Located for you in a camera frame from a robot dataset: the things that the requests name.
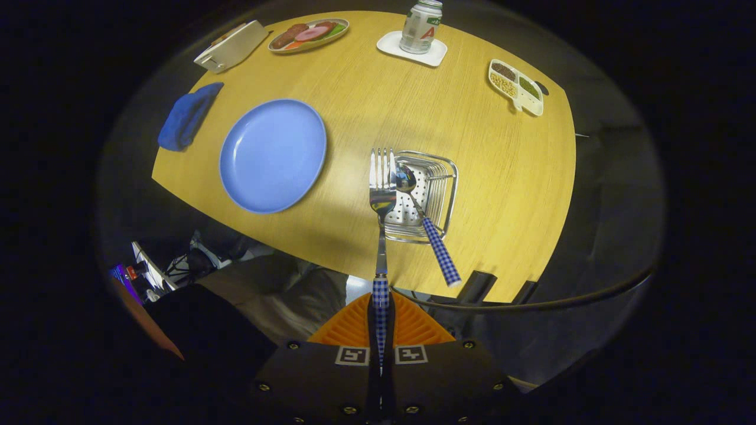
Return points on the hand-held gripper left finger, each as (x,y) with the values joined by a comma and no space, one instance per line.
(370,389)

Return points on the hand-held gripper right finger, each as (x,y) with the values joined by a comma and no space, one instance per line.
(391,389)

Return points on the person's grey trousers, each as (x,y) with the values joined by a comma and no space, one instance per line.
(283,295)

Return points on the black metal table support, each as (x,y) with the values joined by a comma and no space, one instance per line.
(475,286)
(525,292)

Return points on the black and white shoe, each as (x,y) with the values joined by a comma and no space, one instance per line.
(207,254)

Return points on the blue round plate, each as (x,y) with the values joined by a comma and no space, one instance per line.
(271,156)

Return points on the purple lit background equipment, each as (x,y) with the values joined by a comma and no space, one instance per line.
(127,277)

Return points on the white divided dish with beans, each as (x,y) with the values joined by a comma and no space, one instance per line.
(517,88)

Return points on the blue folded cloth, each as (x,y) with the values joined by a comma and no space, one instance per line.
(186,118)

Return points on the white square coaster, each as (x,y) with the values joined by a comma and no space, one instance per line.
(434,57)

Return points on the white plate with food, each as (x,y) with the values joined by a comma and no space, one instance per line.
(307,35)

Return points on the white and green drink can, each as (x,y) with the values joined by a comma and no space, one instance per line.
(420,29)

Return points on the white toaster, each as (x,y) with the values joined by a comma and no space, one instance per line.
(233,47)

